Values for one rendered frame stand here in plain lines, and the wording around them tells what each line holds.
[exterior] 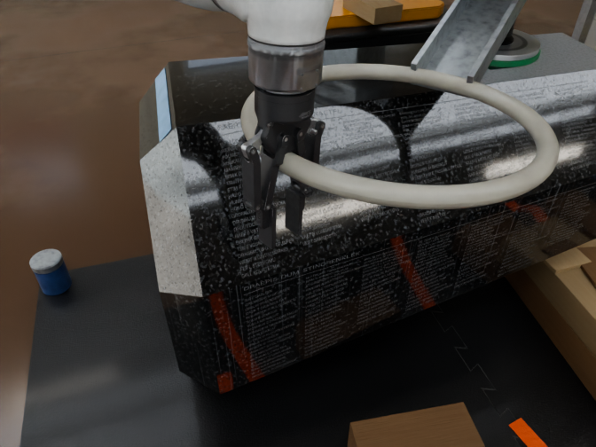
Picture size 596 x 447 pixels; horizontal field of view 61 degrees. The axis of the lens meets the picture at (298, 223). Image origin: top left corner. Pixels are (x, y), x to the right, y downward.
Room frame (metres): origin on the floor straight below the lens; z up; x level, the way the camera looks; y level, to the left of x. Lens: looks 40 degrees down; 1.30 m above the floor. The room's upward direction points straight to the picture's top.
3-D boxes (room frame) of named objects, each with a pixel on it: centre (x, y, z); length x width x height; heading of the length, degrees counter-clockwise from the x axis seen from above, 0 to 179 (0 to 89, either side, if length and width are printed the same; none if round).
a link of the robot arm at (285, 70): (0.59, 0.01, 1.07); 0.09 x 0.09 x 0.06
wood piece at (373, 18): (1.70, -0.24, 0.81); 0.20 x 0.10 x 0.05; 25
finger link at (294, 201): (0.59, 0.01, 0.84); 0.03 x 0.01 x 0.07; 43
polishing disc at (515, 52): (1.28, -0.50, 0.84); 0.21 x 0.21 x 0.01
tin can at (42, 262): (1.22, 0.84, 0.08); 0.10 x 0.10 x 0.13
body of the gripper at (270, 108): (0.58, 0.02, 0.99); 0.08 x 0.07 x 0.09; 133
